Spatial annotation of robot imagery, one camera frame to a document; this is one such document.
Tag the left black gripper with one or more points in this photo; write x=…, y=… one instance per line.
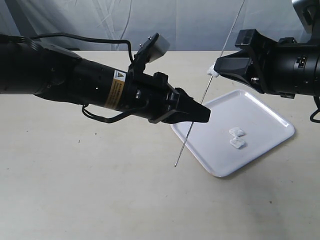
x=153, y=98

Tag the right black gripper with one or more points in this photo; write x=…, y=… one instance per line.
x=252, y=66

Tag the white foam piece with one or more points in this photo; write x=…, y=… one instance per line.
x=236, y=132
x=237, y=142
x=211, y=72

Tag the thin metal skewer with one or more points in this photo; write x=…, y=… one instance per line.
x=210, y=80

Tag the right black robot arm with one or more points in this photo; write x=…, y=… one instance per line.
x=284, y=68

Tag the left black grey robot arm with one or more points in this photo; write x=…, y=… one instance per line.
x=106, y=94

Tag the white rectangular plastic tray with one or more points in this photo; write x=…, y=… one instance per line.
x=210, y=142

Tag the grey fabric backdrop curtain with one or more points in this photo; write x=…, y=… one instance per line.
x=188, y=25

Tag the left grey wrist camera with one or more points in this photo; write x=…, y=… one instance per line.
x=154, y=48

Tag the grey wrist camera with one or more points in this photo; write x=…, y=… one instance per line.
x=154, y=48
x=308, y=12

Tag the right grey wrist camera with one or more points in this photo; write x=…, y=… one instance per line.
x=308, y=12

